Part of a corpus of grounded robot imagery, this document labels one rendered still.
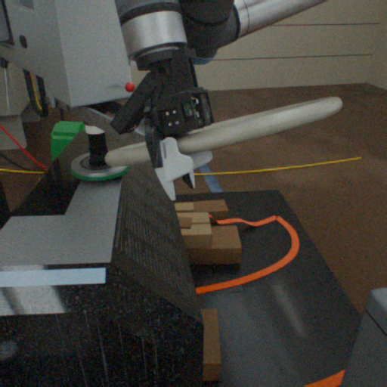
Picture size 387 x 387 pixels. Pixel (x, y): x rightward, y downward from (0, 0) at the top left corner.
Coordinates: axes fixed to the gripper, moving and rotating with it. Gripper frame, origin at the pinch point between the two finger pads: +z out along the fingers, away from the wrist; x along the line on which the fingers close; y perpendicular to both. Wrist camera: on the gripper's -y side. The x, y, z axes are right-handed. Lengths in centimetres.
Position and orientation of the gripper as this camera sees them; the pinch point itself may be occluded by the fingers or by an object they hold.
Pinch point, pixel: (178, 187)
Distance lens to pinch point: 58.5
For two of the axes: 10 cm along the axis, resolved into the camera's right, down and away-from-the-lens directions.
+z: 2.2, 9.6, 1.9
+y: 8.9, -1.2, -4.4
